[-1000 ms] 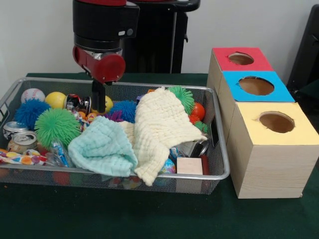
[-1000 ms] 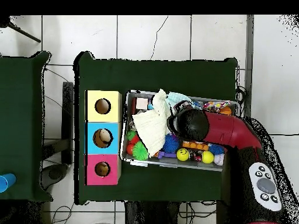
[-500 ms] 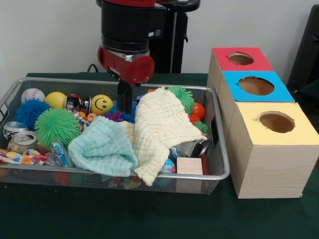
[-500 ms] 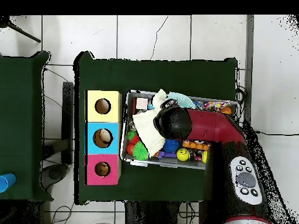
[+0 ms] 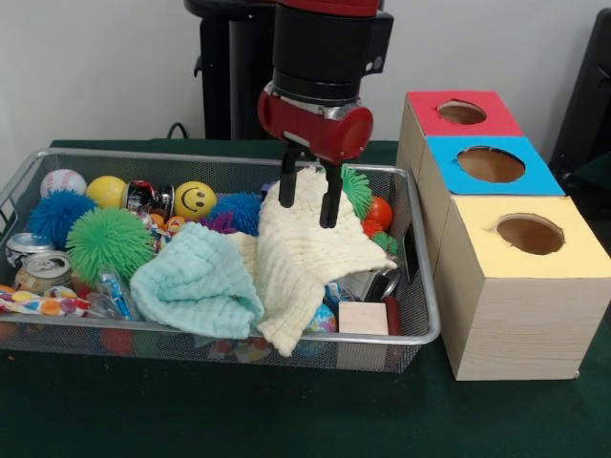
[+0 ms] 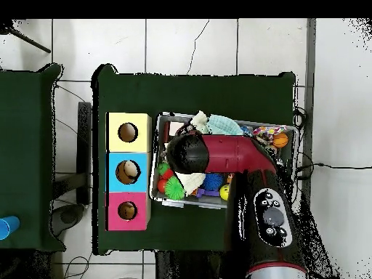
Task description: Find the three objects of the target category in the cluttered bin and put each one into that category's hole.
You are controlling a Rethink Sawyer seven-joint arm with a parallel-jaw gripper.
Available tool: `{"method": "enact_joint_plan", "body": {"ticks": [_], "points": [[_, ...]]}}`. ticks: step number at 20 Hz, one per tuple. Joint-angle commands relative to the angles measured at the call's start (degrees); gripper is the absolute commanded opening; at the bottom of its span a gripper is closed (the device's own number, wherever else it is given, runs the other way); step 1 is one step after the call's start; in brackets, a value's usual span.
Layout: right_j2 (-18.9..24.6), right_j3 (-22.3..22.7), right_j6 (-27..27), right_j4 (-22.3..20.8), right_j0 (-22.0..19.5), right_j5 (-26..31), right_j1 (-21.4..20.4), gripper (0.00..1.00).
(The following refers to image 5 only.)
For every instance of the black red drink can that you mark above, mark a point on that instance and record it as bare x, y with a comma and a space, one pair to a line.
148, 198

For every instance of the pale wooden cube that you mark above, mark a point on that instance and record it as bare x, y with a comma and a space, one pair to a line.
364, 319

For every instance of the green spiky ball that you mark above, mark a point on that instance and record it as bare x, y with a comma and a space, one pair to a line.
358, 191

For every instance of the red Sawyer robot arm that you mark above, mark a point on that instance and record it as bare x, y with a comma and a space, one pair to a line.
325, 48

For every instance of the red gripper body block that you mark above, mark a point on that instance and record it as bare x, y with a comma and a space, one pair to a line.
315, 129

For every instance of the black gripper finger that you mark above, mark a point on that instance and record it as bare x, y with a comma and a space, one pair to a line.
330, 196
288, 181

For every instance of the large green fuzzy ball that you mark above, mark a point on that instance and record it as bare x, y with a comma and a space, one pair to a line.
111, 246

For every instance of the tan drink can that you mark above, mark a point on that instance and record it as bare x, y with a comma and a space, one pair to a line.
43, 273

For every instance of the black equipment stand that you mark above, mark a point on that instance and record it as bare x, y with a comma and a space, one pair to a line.
587, 95

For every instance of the dark green table cloth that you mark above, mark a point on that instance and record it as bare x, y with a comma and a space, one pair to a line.
286, 410

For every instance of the mint green waffle cloth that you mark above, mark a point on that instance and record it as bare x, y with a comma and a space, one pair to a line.
196, 281

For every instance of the red ball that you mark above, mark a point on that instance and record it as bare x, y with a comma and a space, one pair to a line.
379, 214

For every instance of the wooden box with three holes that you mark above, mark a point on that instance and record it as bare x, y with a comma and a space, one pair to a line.
516, 305

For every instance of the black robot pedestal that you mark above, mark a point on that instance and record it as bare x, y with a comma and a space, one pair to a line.
234, 76

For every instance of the dark blue spiky ball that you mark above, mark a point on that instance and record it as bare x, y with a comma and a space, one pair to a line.
239, 212

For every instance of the silver drink can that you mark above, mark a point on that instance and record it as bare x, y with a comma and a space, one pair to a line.
24, 248

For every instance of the yellow tennis ball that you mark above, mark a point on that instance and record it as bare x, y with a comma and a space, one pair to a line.
195, 200

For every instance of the cream yellow waffle cloth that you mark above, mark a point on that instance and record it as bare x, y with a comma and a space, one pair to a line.
305, 258

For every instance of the colourful polka dot fabric toy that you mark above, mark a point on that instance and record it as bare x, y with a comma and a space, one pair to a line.
43, 305

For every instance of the blue fuzzy ball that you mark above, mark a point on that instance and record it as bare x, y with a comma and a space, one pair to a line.
57, 215

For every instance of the white baseball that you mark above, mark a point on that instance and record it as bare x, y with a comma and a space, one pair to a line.
62, 182

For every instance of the clear mesh bin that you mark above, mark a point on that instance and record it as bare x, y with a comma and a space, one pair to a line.
420, 315

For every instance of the smooth yellow ball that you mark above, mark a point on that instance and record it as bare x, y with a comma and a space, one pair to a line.
107, 191

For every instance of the silver black metal can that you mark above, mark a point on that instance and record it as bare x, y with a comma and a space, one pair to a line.
380, 281

